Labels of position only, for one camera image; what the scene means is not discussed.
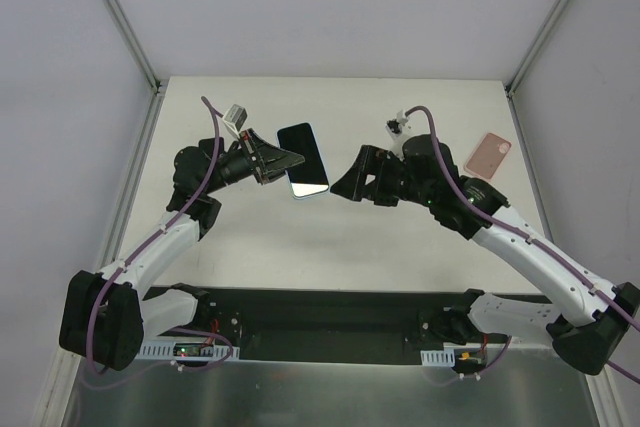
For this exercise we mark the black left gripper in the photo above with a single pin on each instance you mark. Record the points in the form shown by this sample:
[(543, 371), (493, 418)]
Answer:
[(256, 157)]

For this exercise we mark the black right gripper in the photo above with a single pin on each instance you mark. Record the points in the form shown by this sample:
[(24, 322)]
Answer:
[(382, 177)]

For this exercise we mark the light blue phone case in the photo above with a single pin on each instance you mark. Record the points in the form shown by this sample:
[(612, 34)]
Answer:
[(307, 182)]

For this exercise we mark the pink phone case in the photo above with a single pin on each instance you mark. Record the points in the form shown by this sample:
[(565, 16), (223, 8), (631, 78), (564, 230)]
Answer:
[(487, 157)]

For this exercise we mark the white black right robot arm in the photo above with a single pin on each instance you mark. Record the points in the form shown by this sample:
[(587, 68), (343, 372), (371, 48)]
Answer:
[(583, 318)]

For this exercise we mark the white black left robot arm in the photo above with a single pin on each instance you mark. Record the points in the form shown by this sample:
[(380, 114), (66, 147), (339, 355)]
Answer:
[(108, 315)]

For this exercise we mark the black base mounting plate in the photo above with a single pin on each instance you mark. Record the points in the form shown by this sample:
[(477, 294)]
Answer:
[(378, 328)]

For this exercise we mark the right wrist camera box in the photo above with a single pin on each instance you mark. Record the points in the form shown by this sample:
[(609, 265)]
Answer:
[(399, 130)]

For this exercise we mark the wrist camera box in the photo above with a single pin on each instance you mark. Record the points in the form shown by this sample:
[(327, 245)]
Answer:
[(234, 119), (399, 130)]

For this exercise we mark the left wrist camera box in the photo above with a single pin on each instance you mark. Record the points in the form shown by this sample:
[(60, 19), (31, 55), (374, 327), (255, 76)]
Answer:
[(234, 119)]

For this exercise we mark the left aluminium corner post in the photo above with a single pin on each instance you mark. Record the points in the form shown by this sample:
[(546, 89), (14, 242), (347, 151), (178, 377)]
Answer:
[(133, 45)]

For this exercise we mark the aluminium corner post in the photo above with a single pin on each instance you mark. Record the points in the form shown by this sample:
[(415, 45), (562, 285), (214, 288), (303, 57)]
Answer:
[(543, 34), (133, 45)]

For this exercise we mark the right white cable duct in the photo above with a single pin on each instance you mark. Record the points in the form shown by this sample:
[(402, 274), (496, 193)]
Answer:
[(444, 358)]

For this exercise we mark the white cable duct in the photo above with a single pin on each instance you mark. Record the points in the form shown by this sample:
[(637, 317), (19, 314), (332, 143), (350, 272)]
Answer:
[(444, 358), (188, 351)]

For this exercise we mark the left white cable duct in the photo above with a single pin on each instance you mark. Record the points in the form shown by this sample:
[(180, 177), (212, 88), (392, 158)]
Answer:
[(188, 351)]

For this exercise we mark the right aluminium corner post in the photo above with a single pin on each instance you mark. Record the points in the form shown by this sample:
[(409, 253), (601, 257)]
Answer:
[(543, 34)]

